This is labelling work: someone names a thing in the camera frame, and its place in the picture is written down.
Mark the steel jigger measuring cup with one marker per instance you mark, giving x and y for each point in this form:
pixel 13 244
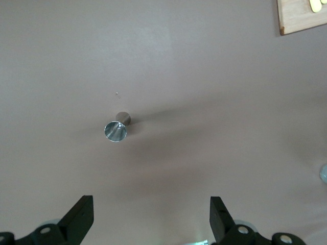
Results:
pixel 115 131

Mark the wooden cutting board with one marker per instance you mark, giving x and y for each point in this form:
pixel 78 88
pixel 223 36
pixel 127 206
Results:
pixel 296 18

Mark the green sleeved glass bottle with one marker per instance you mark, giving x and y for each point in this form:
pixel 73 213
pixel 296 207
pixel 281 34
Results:
pixel 324 173

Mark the brown table cover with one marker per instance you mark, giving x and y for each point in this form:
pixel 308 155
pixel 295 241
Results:
pixel 178 76

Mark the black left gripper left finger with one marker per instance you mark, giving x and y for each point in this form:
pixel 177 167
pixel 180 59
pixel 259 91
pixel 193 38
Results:
pixel 76 224

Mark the yellow plastic knife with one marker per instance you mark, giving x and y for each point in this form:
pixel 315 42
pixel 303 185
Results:
pixel 315 5

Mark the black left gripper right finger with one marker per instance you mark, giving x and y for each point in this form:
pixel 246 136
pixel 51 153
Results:
pixel 222 224

